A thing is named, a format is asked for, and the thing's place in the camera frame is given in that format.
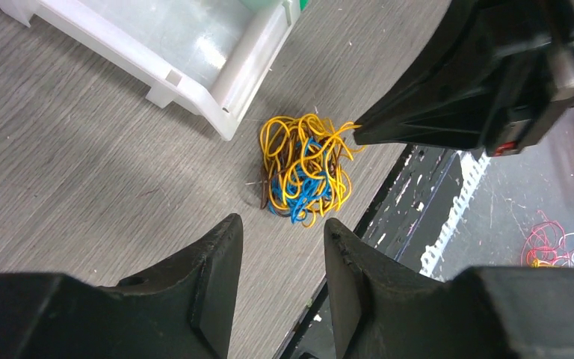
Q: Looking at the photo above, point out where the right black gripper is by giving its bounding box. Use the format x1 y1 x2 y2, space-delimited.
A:
354 1 574 156

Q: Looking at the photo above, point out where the yellow cable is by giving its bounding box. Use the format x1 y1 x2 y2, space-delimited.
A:
259 113 365 229

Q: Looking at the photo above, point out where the white plastic bin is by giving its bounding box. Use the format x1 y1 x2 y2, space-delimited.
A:
0 0 304 141

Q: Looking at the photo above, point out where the green plastic bin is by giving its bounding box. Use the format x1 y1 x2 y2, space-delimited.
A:
240 0 309 12

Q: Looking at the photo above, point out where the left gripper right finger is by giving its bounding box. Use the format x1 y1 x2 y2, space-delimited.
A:
324 218 574 358

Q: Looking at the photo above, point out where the red wire bundle on floor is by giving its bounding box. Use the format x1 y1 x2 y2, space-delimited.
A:
520 210 574 269

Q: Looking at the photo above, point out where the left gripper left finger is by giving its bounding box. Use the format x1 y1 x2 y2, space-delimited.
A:
0 213 243 358

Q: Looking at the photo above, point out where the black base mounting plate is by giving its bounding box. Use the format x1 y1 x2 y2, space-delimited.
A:
274 145 475 358

